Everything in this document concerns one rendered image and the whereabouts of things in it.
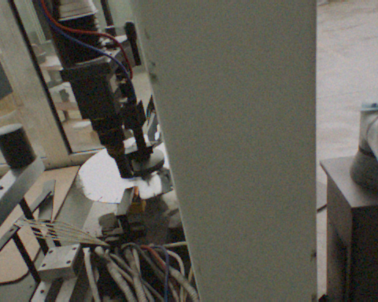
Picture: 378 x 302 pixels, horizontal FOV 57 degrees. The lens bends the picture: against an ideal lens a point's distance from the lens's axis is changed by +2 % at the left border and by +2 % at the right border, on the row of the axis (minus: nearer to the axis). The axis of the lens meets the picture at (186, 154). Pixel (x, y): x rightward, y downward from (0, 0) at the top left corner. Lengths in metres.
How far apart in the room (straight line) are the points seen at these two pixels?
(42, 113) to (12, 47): 0.24
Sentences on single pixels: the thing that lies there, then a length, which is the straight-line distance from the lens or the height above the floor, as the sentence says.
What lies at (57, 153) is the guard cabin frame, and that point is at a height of 0.81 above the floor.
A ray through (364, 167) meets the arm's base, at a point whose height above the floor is 0.80.
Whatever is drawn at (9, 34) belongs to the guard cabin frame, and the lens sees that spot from 1.34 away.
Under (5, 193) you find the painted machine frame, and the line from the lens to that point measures 0.71.
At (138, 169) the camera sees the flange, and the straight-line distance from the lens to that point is 0.81.
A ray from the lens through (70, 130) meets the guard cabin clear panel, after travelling 1.40.
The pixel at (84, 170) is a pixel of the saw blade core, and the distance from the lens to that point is 0.90.
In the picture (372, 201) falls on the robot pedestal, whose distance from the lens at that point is 1.00.
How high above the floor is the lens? 1.34
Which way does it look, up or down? 28 degrees down
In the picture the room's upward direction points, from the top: 11 degrees counter-clockwise
